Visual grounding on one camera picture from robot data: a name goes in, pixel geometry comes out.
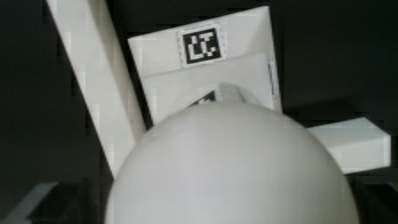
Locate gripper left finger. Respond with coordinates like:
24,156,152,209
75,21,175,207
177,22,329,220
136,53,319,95
0,181,97,224

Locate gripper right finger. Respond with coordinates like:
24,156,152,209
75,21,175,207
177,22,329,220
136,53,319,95
354,179,398,224

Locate white lamp bulb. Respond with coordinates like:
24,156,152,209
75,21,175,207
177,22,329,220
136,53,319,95
106,83,360,224

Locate white lamp base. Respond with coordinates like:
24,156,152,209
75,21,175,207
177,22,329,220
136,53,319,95
129,6,282,121

